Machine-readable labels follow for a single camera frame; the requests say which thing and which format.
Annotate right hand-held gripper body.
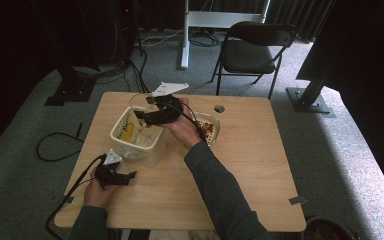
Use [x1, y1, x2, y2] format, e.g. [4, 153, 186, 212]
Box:
[151, 81, 190, 126]

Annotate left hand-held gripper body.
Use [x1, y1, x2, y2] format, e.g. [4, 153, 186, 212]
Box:
[94, 148, 131, 188]

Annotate square white bin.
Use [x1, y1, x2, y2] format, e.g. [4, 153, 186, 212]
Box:
[109, 105, 168, 168]

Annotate person's right hand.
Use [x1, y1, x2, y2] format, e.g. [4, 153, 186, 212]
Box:
[161, 97, 204, 150]

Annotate person's left hand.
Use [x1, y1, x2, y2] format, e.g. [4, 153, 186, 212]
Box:
[83, 167, 119, 209]

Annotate printed plastic bag liner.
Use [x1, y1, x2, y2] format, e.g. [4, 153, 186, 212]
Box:
[112, 108, 168, 168]

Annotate red food scraps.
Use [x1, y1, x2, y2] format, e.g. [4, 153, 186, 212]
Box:
[196, 120, 216, 140]

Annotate cream container with perforated strainer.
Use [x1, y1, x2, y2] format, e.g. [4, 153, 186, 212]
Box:
[193, 111, 221, 148]

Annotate person's light trousers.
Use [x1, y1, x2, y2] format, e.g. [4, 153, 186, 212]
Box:
[148, 229, 219, 240]

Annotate dark computer tower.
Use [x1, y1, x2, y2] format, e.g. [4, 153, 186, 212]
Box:
[89, 0, 138, 64]

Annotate black metal stand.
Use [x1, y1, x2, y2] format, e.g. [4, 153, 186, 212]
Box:
[29, 0, 97, 107]
[285, 49, 337, 118]

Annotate black folding chair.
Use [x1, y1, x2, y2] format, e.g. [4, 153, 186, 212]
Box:
[210, 21, 298, 100]

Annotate grey tape piece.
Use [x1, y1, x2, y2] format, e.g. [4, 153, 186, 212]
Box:
[288, 196, 307, 206]

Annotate dark curtain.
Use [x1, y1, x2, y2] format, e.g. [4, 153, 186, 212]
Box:
[266, 0, 336, 42]

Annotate dark round bin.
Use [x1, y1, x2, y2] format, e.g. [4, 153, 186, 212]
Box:
[300, 215, 360, 240]

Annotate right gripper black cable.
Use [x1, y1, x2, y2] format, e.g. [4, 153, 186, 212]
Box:
[166, 101, 210, 143]

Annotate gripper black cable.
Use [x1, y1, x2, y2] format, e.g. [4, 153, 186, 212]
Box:
[46, 153, 108, 240]
[166, 101, 210, 143]

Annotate bundle of black floor cables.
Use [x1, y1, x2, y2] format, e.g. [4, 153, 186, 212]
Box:
[73, 46, 151, 94]

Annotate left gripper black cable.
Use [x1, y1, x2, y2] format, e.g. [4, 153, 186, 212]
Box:
[46, 153, 108, 240]

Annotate white floor cable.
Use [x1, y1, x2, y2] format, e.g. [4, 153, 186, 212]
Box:
[135, 27, 186, 48]

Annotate black looped floor cable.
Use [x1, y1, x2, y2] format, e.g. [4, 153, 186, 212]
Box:
[35, 122, 85, 163]

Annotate white desk frame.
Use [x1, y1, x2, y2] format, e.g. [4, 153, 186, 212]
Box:
[179, 0, 272, 70]

